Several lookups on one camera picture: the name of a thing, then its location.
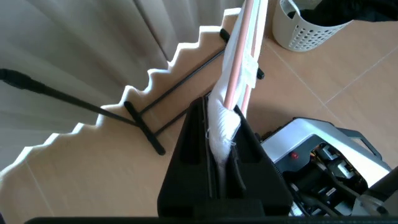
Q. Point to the beige curtain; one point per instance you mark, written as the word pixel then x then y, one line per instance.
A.
pixel 77 46

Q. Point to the white laundry basket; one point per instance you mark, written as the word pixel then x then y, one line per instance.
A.
pixel 298 37

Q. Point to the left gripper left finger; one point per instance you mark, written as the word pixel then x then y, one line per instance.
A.
pixel 183 193

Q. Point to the white printed t-shirt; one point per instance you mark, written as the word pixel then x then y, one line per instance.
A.
pixel 222 130

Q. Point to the black clothes rack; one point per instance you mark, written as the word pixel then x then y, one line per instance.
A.
pixel 144 127

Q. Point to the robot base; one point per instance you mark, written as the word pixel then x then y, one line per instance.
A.
pixel 295 137

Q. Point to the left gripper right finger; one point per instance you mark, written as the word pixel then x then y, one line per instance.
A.
pixel 264 193

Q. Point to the black garment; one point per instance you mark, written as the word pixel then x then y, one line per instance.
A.
pixel 342 12

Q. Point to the pink clothes hanger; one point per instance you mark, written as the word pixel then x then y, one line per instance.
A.
pixel 237 62

